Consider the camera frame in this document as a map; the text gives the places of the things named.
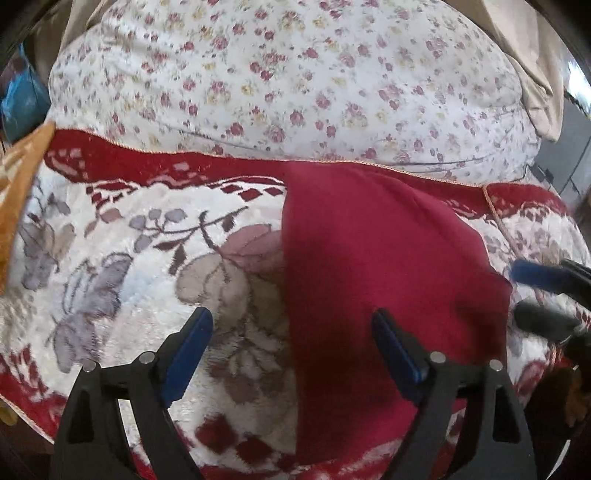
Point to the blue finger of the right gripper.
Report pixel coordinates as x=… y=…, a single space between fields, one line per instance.
x=568 y=277

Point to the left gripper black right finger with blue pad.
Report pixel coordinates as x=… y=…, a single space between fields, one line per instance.
x=493 y=442

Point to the dark red knit garment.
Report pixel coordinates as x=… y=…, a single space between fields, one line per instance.
x=357 y=239

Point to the blue plastic bag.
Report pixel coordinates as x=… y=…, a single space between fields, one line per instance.
x=24 y=98

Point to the orange blanket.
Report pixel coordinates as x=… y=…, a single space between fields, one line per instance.
x=19 y=167

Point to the white floral bed sheet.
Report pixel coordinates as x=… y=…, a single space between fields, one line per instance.
x=411 y=84

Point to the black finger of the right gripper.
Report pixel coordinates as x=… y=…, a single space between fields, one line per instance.
x=554 y=326

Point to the beige curtain cloth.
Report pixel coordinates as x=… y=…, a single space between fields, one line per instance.
x=534 y=49

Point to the red white floral plush blanket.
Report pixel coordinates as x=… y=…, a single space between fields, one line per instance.
x=115 y=247

